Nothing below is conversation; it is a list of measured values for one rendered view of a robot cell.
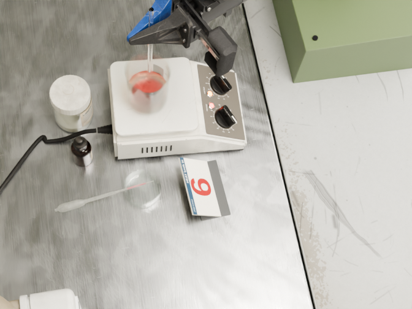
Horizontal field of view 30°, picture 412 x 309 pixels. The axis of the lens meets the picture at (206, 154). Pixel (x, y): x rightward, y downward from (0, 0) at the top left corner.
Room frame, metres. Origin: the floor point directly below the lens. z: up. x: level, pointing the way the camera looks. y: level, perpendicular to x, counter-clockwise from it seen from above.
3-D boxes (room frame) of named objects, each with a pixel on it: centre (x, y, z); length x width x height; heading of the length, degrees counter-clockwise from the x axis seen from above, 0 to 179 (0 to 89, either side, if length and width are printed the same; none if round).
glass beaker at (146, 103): (0.49, 0.10, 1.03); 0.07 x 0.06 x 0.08; 23
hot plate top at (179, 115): (0.50, 0.09, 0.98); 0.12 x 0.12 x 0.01; 18
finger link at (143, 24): (0.52, 0.11, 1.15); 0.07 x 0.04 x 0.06; 136
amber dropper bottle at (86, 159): (0.42, 0.18, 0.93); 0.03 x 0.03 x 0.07
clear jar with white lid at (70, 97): (0.48, 0.21, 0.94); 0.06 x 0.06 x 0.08
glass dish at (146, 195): (0.39, 0.08, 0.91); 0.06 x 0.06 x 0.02
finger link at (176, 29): (0.50, 0.08, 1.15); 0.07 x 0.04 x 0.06; 136
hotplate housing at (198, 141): (0.51, 0.07, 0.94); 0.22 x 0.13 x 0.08; 108
